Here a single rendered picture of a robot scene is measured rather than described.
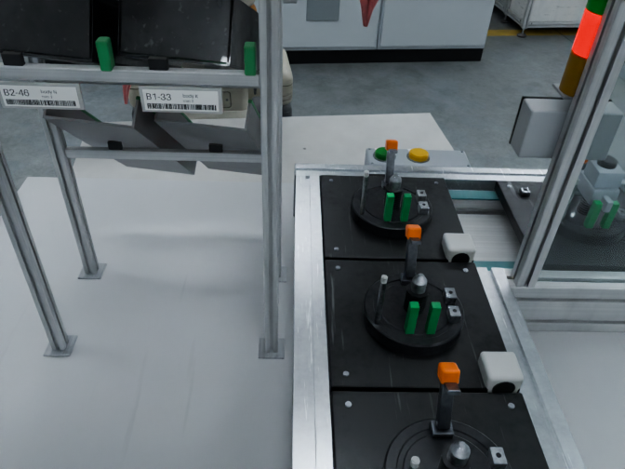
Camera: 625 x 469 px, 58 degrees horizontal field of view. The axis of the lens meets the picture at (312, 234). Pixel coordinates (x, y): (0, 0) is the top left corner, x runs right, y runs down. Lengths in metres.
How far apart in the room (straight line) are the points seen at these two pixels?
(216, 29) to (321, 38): 3.42
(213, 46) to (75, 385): 0.52
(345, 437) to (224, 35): 0.47
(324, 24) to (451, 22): 0.89
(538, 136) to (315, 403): 0.45
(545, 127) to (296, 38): 3.34
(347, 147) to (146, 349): 0.73
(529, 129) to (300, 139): 0.75
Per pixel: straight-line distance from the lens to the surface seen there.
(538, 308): 0.98
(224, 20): 0.66
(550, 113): 0.80
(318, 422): 0.71
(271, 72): 0.62
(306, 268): 0.89
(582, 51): 0.78
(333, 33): 4.08
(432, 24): 4.24
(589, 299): 1.01
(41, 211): 1.26
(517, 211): 1.07
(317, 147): 1.39
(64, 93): 0.67
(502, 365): 0.77
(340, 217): 0.98
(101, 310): 1.00
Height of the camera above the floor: 1.56
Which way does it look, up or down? 39 degrees down
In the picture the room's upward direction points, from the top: 3 degrees clockwise
